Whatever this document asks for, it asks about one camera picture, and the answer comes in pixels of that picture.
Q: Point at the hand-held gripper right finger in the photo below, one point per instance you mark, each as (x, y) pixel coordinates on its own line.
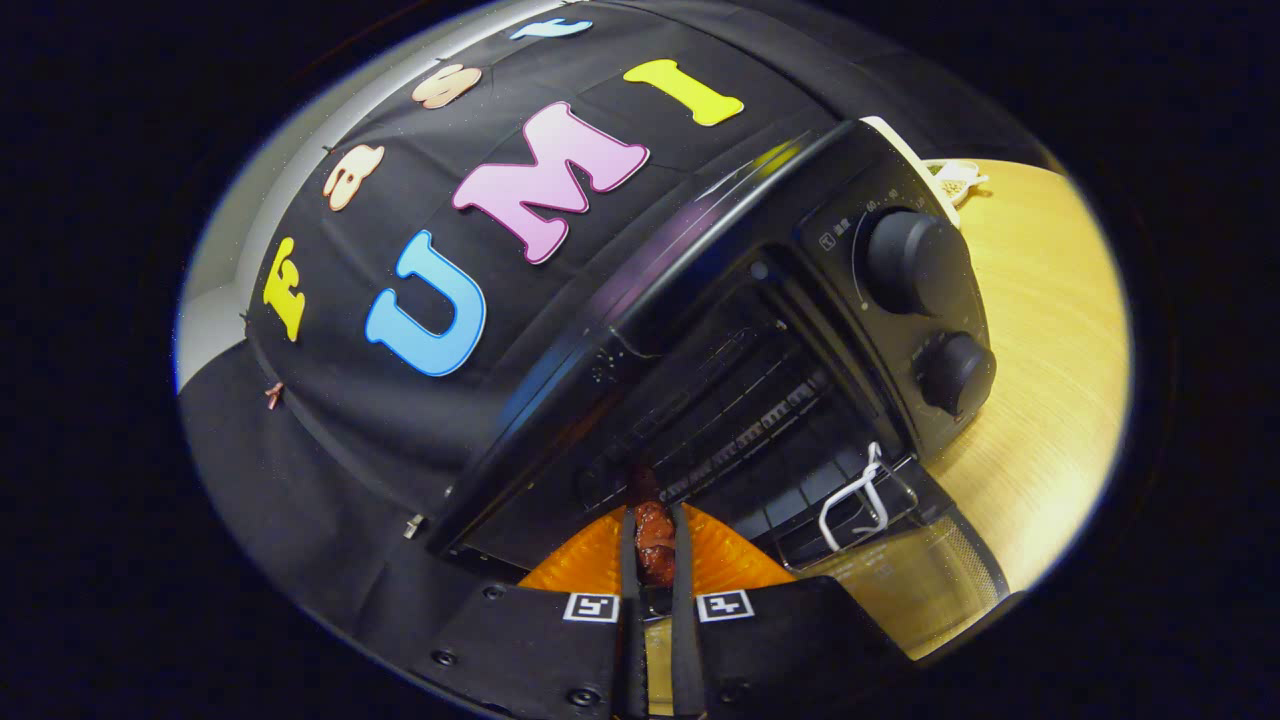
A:
(780, 650)

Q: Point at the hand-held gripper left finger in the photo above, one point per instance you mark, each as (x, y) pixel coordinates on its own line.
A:
(540, 650)

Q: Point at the brown meat strip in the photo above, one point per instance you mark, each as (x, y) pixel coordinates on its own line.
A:
(655, 540)

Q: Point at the black toaster oven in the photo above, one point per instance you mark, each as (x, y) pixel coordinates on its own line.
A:
(700, 260)

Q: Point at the metal clip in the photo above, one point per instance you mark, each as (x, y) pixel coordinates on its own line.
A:
(414, 526)

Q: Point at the black backdrop cloth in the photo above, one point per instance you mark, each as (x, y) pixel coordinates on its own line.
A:
(400, 430)

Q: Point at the pink clip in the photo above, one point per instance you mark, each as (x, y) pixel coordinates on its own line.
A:
(274, 395)

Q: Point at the small white green object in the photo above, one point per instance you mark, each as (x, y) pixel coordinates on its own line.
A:
(955, 180)

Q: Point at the white countertop appliance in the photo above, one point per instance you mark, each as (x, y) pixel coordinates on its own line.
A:
(915, 150)

